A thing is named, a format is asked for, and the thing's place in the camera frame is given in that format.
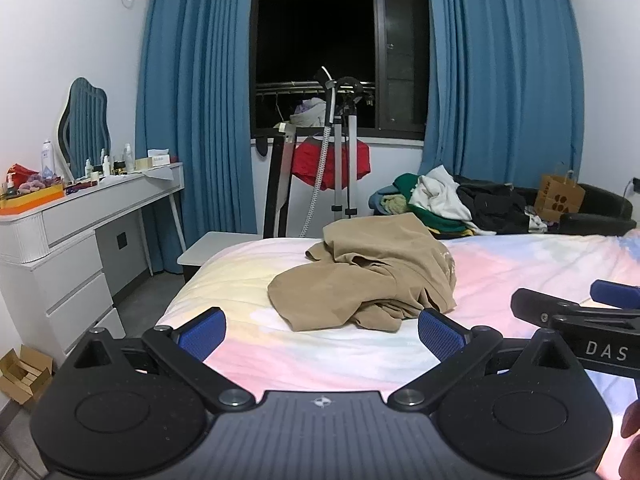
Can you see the cream box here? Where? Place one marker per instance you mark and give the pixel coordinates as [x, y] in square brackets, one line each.
[143, 163]

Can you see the red pouch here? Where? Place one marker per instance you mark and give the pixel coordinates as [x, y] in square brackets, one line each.
[22, 172]

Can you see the small white bottle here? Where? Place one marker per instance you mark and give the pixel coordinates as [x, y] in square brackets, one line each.
[129, 159]
[106, 164]
[88, 169]

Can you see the white bench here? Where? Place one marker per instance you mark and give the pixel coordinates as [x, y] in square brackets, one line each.
[210, 250]

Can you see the pile of clothes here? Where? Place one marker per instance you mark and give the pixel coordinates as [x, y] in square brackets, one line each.
[440, 200]

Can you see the dark window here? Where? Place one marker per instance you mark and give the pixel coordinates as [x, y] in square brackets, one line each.
[310, 35]

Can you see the red garment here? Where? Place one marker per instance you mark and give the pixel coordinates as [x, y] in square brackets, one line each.
[310, 162]

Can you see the orange tray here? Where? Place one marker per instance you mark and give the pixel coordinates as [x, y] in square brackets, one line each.
[35, 200]

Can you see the bed with pastel cover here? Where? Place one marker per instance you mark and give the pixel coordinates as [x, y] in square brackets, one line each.
[500, 270]

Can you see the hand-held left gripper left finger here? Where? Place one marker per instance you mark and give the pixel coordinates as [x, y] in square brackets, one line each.
[202, 332]

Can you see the white stand pole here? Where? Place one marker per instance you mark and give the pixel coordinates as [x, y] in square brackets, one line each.
[339, 160]

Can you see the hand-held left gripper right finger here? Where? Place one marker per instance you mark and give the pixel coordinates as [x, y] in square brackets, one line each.
[442, 335]

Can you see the hanging grey white garment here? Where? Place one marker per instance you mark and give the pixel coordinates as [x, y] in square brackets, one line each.
[312, 112]

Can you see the metal drying rail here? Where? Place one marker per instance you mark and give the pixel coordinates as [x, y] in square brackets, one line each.
[280, 89]

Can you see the white dressing table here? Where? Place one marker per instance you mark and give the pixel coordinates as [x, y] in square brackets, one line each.
[75, 270]

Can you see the wavy white-framed mirror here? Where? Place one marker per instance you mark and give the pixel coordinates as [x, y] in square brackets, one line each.
[86, 125]

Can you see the blue curtain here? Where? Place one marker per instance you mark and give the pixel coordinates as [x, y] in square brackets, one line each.
[195, 110]
[500, 85]

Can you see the cardboard box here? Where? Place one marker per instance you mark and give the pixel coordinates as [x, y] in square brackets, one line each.
[22, 375]

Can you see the tan shirt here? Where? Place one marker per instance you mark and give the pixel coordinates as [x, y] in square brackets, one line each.
[360, 280]

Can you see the black wall socket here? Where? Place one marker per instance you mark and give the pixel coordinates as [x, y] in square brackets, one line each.
[636, 184]

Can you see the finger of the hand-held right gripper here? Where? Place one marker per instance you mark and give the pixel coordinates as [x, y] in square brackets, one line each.
[612, 294]
[532, 305]

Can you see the brown paper bag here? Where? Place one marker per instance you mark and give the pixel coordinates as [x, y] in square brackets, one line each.
[557, 197]

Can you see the black sofa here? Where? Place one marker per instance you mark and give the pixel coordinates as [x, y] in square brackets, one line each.
[595, 210]

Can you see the white tissue box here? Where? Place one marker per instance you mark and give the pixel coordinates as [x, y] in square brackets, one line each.
[159, 157]

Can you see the person's right hand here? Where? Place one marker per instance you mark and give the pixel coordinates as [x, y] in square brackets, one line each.
[632, 420]

